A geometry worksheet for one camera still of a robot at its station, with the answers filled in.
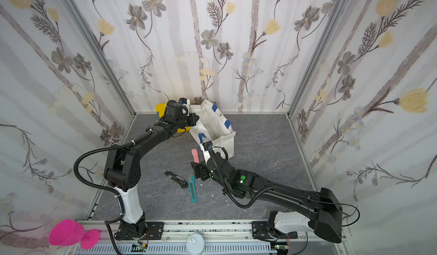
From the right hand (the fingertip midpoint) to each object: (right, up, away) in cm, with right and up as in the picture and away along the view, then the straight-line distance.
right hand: (200, 160), depth 69 cm
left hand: (-3, +21, +23) cm, 31 cm away
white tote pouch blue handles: (+4, +15, +32) cm, 35 cm away
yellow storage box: (-28, +25, +33) cm, 50 cm away
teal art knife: (-7, -16, +19) cm, 26 cm away
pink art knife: (-7, -1, +30) cm, 31 cm away
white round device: (-2, -33, -3) cm, 33 cm away
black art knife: (-14, -14, +19) cm, 28 cm away
